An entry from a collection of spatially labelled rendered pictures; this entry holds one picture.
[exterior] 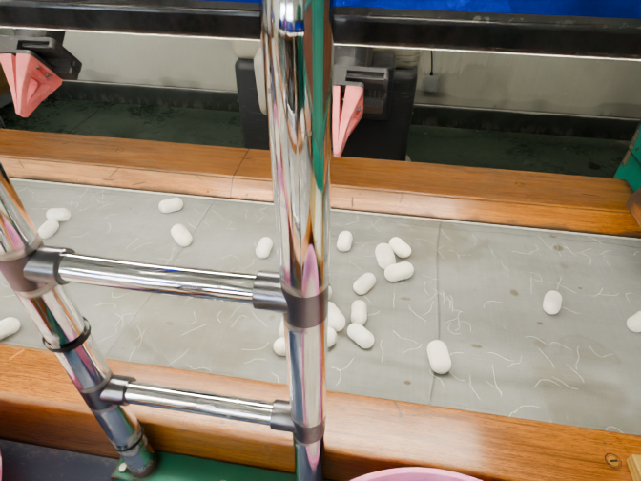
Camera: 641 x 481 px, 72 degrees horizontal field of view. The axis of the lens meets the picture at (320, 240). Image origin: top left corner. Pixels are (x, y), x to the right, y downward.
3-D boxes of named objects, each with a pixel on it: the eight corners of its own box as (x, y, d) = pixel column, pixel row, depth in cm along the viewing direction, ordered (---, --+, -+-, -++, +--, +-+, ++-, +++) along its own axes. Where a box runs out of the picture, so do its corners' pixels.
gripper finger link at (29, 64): (17, 105, 58) (32, 40, 59) (-31, 102, 59) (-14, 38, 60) (53, 127, 65) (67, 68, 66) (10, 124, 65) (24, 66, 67)
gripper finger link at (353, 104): (356, 147, 50) (365, 71, 51) (294, 141, 51) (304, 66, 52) (357, 167, 56) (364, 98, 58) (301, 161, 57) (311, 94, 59)
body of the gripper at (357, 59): (387, 83, 51) (394, 25, 52) (300, 76, 52) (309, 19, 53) (384, 109, 57) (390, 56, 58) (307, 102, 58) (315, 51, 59)
